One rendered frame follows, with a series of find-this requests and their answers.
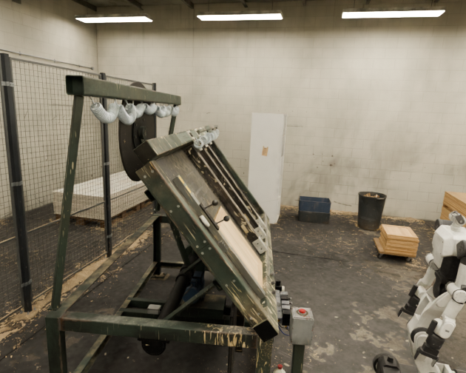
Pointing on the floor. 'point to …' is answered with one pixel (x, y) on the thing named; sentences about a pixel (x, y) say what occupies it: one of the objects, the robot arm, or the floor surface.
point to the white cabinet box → (267, 161)
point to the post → (297, 358)
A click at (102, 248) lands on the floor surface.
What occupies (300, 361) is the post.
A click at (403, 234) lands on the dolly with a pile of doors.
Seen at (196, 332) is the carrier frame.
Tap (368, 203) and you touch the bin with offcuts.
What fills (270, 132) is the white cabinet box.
